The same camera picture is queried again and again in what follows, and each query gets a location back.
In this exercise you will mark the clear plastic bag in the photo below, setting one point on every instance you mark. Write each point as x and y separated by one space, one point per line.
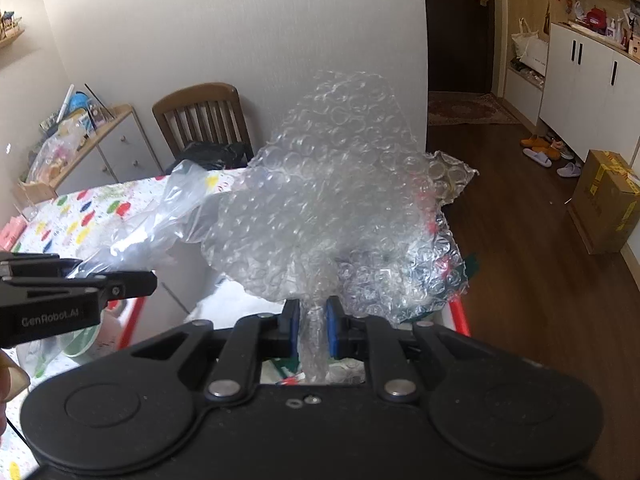
175 210

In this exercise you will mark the black bag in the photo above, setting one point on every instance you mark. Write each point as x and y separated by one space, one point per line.
210 152

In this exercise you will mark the wooden chair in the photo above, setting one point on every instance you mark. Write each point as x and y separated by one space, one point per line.
200 97

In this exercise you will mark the green ceramic cup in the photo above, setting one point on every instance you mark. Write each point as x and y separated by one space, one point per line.
80 347

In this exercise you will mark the white tote bag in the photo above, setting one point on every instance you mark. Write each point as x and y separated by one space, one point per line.
530 50

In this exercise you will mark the white slipper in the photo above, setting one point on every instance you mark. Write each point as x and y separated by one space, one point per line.
539 159

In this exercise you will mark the christmas printed cloth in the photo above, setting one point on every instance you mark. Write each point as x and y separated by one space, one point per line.
277 372

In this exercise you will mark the lilac slipper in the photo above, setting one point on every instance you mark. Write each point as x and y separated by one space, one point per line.
569 170

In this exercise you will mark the orange slipper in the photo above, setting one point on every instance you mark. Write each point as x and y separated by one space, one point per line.
534 141
549 149

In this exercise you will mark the clear drinking glass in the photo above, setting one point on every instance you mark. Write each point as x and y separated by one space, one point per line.
25 200

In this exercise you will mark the balloon printed tablecloth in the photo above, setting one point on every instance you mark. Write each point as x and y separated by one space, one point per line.
75 210

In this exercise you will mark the brown cardboard box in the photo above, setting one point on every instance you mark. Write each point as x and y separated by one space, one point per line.
605 205

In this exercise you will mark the wooden wall shelf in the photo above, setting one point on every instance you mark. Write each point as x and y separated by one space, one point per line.
12 37

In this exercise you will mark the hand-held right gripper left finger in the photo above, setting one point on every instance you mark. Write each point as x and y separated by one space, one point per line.
292 327

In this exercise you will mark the red hat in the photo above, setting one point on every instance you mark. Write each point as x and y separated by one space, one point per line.
594 17

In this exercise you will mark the bubble wrap sheet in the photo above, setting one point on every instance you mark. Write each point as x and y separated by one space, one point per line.
325 185

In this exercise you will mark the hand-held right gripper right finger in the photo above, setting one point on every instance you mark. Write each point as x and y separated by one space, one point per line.
332 330

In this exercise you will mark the plastic bag of small items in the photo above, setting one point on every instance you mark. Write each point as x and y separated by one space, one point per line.
52 160

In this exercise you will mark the patterned door rug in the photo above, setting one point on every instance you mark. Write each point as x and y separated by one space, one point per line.
470 110

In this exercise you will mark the white and wood wall cabinet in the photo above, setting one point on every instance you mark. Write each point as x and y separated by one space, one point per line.
590 90

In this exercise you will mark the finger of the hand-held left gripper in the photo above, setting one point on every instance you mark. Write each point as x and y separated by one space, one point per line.
125 284
40 266

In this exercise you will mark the red shoebox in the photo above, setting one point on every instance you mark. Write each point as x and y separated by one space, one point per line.
175 280

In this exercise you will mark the pink folded cloth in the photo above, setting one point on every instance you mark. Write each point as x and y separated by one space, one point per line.
11 235

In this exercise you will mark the person's left hand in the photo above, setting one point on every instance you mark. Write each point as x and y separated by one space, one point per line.
10 380

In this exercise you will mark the white wooden side cabinet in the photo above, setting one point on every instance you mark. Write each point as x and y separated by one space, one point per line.
120 145

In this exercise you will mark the blue round toy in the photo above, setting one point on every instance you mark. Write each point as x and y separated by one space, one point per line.
80 101

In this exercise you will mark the dark wooden door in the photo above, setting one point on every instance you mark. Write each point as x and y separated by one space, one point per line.
455 35

